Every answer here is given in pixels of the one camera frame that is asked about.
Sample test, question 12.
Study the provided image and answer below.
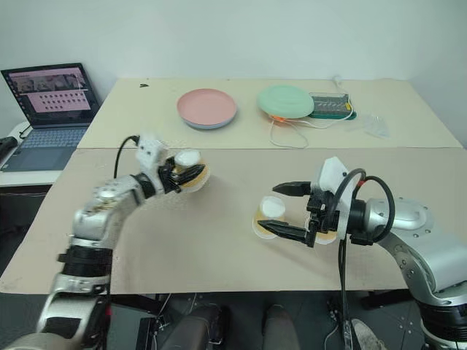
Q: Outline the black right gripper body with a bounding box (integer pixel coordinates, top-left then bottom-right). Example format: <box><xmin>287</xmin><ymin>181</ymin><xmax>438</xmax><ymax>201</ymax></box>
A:
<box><xmin>305</xmin><ymin>188</ymin><xmax>341</xmax><ymax>238</ymax></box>

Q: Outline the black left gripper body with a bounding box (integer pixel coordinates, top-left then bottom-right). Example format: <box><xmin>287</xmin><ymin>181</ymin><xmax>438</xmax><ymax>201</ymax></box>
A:
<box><xmin>157</xmin><ymin>156</ymin><xmax>183</xmax><ymax>195</ymax></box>

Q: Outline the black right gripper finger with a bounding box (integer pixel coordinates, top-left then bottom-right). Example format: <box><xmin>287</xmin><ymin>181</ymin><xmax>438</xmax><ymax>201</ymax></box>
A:
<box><xmin>257</xmin><ymin>219</ymin><xmax>317</xmax><ymax>249</ymax></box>
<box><xmin>271</xmin><ymin>180</ymin><xmax>314</xmax><ymax>198</ymax></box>

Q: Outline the light blue plastic plate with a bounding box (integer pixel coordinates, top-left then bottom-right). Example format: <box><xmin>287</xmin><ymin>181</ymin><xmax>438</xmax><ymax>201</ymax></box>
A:
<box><xmin>182</xmin><ymin>109</ymin><xmax>239</xmax><ymax>131</ymax></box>

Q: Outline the pink plastic plate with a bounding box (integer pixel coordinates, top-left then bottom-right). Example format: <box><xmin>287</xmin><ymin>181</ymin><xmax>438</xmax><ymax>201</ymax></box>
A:
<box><xmin>176</xmin><ymin>88</ymin><xmax>239</xmax><ymax>125</ymax></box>

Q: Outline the mint green plastic plate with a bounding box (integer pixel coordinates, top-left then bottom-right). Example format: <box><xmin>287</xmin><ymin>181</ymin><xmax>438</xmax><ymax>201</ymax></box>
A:
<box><xmin>255</xmin><ymin>84</ymin><xmax>316</xmax><ymax>120</ymax></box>

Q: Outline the green screwdriver bit box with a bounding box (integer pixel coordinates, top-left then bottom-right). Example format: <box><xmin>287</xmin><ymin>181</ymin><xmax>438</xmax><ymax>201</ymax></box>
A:
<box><xmin>308</xmin><ymin>91</ymin><xmax>355</xmax><ymax>120</ymax></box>

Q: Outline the dark rounded shape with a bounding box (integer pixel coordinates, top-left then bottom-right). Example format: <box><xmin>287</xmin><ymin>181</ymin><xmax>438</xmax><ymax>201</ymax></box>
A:
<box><xmin>170</xmin><ymin>305</ymin><xmax>228</xmax><ymax>350</ymax></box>
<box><xmin>263</xmin><ymin>305</ymin><xmax>301</xmax><ymax>350</ymax></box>

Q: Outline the clear plastic bag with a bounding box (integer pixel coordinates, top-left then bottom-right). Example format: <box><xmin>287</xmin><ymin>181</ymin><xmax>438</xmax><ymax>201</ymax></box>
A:
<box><xmin>358</xmin><ymin>113</ymin><xmax>393</xmax><ymax>139</ymax></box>

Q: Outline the black table foot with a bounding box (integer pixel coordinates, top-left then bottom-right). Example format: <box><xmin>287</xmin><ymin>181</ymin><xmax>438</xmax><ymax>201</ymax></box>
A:
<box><xmin>360</xmin><ymin>289</ymin><xmax>414</xmax><ymax>311</ymax></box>

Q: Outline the open laptop computer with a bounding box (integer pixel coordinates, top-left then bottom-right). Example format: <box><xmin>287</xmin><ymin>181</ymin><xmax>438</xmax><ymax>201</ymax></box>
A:
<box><xmin>0</xmin><ymin>62</ymin><xmax>101</xmax><ymax>173</ymax></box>

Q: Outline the grey shoe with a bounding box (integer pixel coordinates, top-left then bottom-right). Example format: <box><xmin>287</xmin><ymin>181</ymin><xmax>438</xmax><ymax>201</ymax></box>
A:
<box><xmin>351</xmin><ymin>318</ymin><xmax>388</xmax><ymax>350</ymax></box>

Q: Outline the black box under table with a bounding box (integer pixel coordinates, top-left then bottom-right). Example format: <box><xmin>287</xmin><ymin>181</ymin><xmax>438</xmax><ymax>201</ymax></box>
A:
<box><xmin>136</xmin><ymin>316</ymin><xmax>162</xmax><ymax>350</ymax></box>

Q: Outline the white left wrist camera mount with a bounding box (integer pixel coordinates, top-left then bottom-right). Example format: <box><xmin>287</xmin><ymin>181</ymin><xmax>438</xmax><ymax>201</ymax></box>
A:
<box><xmin>135</xmin><ymin>132</ymin><xmax>170</xmax><ymax>191</ymax></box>

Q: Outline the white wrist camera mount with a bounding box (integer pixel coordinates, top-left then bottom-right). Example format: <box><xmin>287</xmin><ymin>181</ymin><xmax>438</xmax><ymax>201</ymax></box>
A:
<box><xmin>312</xmin><ymin>156</ymin><xmax>360</xmax><ymax>242</ymax></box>
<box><xmin>135</xmin><ymin>132</ymin><xmax>170</xmax><ymax>191</ymax></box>

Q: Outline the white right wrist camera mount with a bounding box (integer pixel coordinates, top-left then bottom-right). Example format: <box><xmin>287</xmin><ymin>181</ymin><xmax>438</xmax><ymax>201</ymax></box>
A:
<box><xmin>312</xmin><ymin>156</ymin><xmax>360</xmax><ymax>242</ymax></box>

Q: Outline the thin white cable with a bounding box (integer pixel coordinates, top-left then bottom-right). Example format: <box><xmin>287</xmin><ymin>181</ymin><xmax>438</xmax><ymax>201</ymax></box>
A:
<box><xmin>269</xmin><ymin>109</ymin><xmax>358</xmax><ymax>150</ymax></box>

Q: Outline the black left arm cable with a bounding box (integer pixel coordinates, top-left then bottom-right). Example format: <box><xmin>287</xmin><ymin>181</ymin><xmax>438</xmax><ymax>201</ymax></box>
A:
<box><xmin>113</xmin><ymin>135</ymin><xmax>142</xmax><ymax>180</ymax></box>

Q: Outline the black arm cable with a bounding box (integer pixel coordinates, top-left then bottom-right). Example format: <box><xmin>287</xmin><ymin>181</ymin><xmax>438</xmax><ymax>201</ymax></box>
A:
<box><xmin>334</xmin><ymin>168</ymin><xmax>397</xmax><ymax>350</ymax></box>
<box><xmin>113</xmin><ymin>135</ymin><xmax>142</xmax><ymax>180</ymax></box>

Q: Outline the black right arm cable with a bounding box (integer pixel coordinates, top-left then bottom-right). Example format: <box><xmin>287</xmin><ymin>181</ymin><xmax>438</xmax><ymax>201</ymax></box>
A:
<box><xmin>334</xmin><ymin>168</ymin><xmax>397</xmax><ymax>350</ymax></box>

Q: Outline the white charger cable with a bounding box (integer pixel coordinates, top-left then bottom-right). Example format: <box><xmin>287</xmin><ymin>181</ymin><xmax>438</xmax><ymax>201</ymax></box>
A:
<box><xmin>331</xmin><ymin>74</ymin><xmax>352</xmax><ymax>96</ymax></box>

